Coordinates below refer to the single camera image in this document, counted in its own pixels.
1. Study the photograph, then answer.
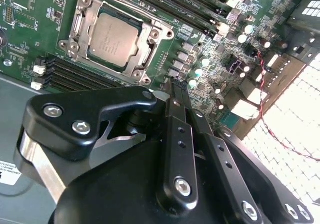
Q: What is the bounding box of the silver CPU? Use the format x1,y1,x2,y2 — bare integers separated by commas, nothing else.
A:
86,5,145,74

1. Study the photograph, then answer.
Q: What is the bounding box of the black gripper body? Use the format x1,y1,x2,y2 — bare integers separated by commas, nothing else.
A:
53,107,242,224

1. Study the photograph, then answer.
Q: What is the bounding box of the metal locking lever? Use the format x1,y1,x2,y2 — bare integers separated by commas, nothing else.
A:
66,47,148,84
79,0,177,34

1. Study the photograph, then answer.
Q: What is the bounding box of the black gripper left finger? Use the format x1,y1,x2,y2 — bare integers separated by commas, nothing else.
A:
13,76,199,214

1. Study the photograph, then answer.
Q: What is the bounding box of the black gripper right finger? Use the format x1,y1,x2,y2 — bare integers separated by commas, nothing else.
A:
180,81,316,224

